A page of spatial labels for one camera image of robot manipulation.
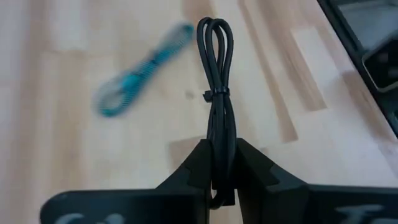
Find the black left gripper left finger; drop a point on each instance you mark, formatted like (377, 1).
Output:
(140, 208)

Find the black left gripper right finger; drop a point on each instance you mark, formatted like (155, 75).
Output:
(295, 205)

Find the dark box with grey rim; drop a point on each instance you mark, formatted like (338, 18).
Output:
(382, 68)

